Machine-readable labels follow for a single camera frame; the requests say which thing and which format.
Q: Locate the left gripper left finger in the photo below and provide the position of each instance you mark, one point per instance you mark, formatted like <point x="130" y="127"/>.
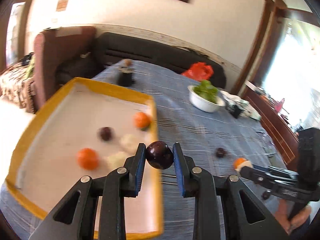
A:
<point x="74" y="215"/>

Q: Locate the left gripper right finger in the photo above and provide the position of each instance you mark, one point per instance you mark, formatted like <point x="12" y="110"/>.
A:
<point x="244" y="215"/>

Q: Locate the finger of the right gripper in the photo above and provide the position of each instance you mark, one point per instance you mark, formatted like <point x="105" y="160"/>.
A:
<point x="275" y="171"/>
<point x="270" y="182"/>

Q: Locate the large sugarcane piece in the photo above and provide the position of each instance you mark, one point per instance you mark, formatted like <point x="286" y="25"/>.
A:
<point x="246" y="163"/>

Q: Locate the mandarin orange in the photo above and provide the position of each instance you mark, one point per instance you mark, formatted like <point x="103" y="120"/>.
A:
<point x="238" y="161"/>
<point x="87" y="159"/>

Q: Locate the dark plum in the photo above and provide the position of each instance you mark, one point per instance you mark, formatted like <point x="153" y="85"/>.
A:
<point x="106" y="133"/>
<point x="159" y="155"/>
<point x="220" y="152"/>

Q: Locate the small sugarcane piece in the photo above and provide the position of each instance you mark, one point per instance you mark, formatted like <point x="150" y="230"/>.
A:
<point x="129" y="143"/>

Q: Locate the mandarin with green leaf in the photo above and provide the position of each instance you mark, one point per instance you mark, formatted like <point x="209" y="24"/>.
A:
<point x="141" y="121"/>

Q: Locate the red jujube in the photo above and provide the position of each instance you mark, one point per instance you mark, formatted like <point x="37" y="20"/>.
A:
<point x="266" y="194"/>

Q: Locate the person's right hand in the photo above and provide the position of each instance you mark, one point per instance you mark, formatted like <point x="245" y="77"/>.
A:
<point x="290" y="224"/>

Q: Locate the eyeglasses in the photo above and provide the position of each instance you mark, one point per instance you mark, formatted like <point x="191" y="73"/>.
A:
<point x="267" y="144"/>

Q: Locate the wooden window cabinet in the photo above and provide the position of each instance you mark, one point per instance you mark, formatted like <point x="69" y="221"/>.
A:
<point x="284" y="139"/>

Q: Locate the pink bottle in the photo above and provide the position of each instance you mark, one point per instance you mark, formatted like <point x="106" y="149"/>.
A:
<point x="278" y="105"/>

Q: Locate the blue plaid tablecloth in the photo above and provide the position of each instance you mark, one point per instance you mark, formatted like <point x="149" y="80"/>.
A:
<point x="199" y="134"/>

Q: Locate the right black cup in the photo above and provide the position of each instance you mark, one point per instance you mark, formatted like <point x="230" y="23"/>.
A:
<point x="234" y="109"/>

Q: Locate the yellow rimmed white tray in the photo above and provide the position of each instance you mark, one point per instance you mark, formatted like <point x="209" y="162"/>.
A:
<point x="43" y="165"/>

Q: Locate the white green cloth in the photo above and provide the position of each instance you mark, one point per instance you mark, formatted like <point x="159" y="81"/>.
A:
<point x="249" y="111"/>

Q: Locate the white bowl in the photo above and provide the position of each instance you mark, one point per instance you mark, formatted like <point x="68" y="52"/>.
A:
<point x="203" y="104"/>

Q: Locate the green lettuce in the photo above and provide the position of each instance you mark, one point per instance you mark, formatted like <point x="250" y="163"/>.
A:
<point x="206" y="91"/>

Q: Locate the red plastic bag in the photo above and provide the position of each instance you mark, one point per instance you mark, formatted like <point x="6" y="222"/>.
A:
<point x="199" y="71"/>

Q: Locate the left black holder with cork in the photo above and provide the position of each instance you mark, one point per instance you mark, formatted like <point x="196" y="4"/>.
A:
<point x="125" y="73"/>

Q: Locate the patterned covered bench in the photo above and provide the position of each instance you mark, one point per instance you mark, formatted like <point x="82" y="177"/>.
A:
<point x="17" y="83"/>

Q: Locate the black sofa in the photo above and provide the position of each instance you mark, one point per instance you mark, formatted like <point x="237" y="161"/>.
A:
<point x="110" y="48"/>

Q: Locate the maroon armchair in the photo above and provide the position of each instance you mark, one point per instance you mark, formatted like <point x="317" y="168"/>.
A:
<point x="53" y="47"/>

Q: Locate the wooden glass door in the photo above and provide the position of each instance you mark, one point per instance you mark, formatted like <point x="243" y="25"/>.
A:
<point x="13" y="31"/>

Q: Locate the small wall plaque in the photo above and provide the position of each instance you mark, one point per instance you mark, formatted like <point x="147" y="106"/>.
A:
<point x="61" y="5"/>

